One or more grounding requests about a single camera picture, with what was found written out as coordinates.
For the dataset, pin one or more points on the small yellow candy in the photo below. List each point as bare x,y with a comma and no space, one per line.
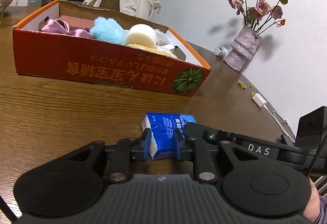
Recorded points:
242,85

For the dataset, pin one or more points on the yellow white plush toy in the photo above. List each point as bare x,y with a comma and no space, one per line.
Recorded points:
156,50

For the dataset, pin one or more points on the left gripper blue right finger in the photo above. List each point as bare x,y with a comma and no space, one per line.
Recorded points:
196,151

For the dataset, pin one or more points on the iridescent crinkly bag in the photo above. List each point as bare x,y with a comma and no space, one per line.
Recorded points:
162,39

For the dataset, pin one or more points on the pink satin scrunchie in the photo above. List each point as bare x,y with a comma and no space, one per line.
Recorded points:
58,26

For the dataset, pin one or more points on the pink ceramic vase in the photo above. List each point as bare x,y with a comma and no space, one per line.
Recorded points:
244,47

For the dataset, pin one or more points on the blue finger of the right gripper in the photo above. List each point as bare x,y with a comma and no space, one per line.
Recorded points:
197,131

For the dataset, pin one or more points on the white charger with cable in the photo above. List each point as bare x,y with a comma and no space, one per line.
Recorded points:
282,123

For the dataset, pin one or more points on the orange cardboard box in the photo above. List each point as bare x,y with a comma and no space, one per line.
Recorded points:
66,57

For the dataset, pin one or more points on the dried pink roses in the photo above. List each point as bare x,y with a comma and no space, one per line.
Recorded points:
260,16

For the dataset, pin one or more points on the wooden chair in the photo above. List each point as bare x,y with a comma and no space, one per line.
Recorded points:
110,4

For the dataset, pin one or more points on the person's right hand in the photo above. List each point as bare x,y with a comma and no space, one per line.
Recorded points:
312,210

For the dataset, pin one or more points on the light blue plush toy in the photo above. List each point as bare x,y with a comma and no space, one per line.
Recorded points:
108,30

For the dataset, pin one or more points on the white round sponge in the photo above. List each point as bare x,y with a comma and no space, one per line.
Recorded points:
141,34

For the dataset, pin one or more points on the blue tissue pack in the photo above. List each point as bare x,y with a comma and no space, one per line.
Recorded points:
162,126

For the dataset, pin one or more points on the small white bottle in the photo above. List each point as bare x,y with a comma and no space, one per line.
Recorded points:
221,52

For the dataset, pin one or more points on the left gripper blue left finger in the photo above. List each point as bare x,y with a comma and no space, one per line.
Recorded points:
125,152

